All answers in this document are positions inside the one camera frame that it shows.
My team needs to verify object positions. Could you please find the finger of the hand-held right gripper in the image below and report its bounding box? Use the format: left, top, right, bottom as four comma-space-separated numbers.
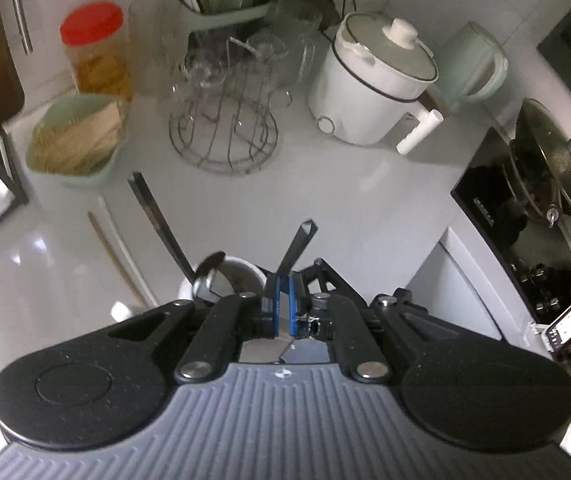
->
303, 258, 367, 308

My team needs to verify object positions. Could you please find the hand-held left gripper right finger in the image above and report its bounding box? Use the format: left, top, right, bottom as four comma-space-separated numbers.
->
287, 274, 467, 384

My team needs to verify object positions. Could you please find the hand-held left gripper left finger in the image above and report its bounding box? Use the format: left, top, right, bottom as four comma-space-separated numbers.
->
106, 272, 279, 382

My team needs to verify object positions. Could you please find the white ceramic mug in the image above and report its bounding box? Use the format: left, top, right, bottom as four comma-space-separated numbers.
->
180, 256, 268, 311

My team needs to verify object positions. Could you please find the metal spoon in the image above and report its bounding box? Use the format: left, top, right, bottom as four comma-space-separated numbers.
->
192, 251, 227, 306

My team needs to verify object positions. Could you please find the bundle of chopsticks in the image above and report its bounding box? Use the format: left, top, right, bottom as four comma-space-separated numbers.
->
98, 196, 160, 307

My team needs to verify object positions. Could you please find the black induction cooktop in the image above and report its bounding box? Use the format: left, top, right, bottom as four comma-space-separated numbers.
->
449, 126, 571, 311

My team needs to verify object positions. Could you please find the white electric pot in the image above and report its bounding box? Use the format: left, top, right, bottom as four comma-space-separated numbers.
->
308, 11, 447, 157

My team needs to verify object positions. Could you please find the black wok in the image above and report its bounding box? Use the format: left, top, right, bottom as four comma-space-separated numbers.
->
503, 135, 556, 227

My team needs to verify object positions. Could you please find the pale green basket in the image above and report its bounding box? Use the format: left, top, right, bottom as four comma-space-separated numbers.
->
25, 92, 132, 190

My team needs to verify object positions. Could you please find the clear stemmed glass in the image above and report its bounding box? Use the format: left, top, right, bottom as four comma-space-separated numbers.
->
245, 30, 291, 77
180, 50, 226, 97

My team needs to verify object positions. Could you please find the textured glass pitcher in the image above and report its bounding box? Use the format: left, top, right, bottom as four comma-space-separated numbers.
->
265, 0, 322, 106

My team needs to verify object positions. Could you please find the pile of wooden sticks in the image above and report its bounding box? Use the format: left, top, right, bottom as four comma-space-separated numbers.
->
32, 100, 126, 173

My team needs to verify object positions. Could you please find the glass pot lid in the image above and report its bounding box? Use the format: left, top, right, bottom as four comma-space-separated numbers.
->
513, 97, 571, 219

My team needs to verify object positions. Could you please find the pale green kettle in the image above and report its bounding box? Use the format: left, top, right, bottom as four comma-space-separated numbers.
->
434, 20, 509, 111

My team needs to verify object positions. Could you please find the red lid plastic jar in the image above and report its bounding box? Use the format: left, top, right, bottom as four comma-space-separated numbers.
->
60, 1, 135, 102

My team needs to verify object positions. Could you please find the wire glass rack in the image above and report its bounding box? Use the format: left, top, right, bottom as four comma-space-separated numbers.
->
168, 35, 281, 177

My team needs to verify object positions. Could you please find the steel bar handle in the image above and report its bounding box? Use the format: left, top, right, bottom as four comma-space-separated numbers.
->
6, 0, 34, 56

